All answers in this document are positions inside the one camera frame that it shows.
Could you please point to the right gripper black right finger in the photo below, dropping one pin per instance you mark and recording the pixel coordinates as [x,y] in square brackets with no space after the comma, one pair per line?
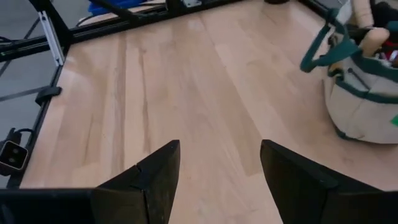
[295,193]

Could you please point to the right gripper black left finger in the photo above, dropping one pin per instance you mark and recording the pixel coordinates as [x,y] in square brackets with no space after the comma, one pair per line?
[155,186]

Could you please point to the black and red gardening glove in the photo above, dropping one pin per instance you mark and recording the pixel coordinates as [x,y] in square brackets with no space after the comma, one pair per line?
[388,48]

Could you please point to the beige gardening bag green trim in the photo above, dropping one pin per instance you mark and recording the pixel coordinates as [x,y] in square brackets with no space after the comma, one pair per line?
[357,102]

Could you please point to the blue floor object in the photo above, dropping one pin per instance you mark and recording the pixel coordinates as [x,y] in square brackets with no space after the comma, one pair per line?
[105,7]

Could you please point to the small grey table-level camera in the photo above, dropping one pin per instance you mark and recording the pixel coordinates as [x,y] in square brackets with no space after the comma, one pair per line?
[12,157]

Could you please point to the black aluminium table frame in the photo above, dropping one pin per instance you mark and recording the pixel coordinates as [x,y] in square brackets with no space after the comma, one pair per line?
[102,27]

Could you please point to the silver aluminium frame strut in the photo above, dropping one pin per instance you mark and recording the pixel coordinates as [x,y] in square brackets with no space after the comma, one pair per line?
[51,39]

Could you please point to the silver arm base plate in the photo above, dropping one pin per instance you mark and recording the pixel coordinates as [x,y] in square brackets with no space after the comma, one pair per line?
[191,3]

